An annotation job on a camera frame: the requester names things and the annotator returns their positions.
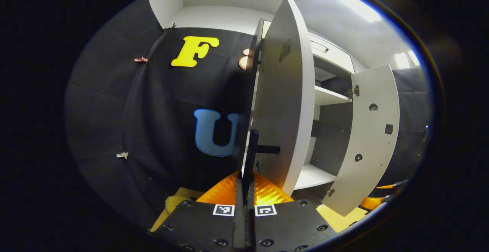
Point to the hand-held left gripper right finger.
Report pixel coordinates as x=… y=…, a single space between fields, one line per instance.
x=250 y=229

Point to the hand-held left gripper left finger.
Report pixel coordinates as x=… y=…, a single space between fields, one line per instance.
x=240 y=221

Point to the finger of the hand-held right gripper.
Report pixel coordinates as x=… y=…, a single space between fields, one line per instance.
x=386 y=186
x=370 y=203

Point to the beige double-door shoe cabinet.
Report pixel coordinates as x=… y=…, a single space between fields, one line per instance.
x=338 y=59

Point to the white cabinet shelf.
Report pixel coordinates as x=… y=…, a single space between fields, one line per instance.
x=328 y=96
x=311 y=177

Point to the yellow plush toy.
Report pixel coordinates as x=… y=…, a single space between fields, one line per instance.
x=174 y=204

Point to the black backdrop cloth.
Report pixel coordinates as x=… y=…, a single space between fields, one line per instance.
x=410 y=110
x=160 y=110

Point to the small ceiling light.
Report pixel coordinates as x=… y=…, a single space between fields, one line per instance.
x=401 y=59

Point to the white clip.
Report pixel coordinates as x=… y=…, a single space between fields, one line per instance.
x=122 y=155

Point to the pink clip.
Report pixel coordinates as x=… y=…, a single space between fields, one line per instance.
x=140 y=59

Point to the black clip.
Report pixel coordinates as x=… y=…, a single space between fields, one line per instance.
x=169 y=27

